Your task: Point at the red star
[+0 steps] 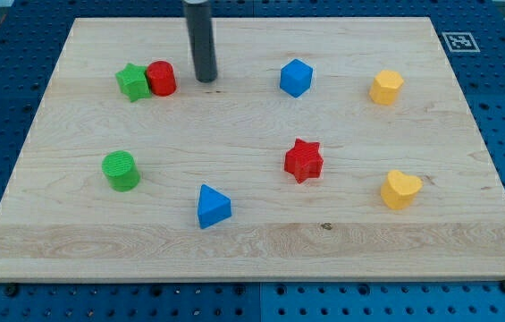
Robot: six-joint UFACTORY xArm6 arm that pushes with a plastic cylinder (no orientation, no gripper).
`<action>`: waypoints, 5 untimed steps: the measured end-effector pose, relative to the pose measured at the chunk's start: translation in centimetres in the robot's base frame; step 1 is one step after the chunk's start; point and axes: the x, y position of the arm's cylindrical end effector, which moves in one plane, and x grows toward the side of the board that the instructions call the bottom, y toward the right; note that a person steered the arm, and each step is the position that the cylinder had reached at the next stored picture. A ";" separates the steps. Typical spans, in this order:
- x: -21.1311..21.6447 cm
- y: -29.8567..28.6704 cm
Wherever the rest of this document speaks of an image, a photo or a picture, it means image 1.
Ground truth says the red star block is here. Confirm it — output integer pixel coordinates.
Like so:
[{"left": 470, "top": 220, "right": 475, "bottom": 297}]
[{"left": 284, "top": 138, "right": 324, "bottom": 183}]

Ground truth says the green star block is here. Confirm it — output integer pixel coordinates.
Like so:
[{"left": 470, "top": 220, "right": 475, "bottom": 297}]
[{"left": 115, "top": 63, "right": 152, "bottom": 102}]

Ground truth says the blue triangle block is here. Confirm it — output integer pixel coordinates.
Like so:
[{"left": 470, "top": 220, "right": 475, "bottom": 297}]
[{"left": 197, "top": 184, "right": 232, "bottom": 229}]

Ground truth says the light wooden board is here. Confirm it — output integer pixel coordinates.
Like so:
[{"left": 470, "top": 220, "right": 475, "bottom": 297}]
[{"left": 0, "top": 17, "right": 505, "bottom": 284}]

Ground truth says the blue cube block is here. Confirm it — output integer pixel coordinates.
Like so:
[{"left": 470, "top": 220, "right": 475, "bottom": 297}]
[{"left": 279, "top": 59, "right": 314, "bottom": 98}]

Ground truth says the red cylinder block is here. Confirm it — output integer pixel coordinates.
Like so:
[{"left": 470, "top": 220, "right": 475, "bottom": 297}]
[{"left": 146, "top": 61, "right": 177, "bottom": 97}]

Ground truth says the green cylinder block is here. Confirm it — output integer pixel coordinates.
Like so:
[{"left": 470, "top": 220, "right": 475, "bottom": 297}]
[{"left": 101, "top": 150, "right": 140, "bottom": 191}]

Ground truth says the yellow heart block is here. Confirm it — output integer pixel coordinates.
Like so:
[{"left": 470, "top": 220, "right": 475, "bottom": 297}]
[{"left": 380, "top": 170, "right": 423, "bottom": 210}]

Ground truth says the yellow hexagon block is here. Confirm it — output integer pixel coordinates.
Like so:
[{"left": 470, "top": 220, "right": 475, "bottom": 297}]
[{"left": 368, "top": 70, "right": 404, "bottom": 106}]

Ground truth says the grey cylindrical pointer rod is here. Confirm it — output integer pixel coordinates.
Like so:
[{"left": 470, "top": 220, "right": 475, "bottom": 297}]
[{"left": 182, "top": 0, "right": 217, "bottom": 83}]

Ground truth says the white fiducial marker tag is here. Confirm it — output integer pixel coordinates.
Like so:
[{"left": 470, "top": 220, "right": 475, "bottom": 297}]
[{"left": 442, "top": 31, "right": 480, "bottom": 53}]

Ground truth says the black bolt front left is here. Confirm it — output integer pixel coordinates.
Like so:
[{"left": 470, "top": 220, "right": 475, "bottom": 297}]
[{"left": 4, "top": 284, "right": 19, "bottom": 298}]

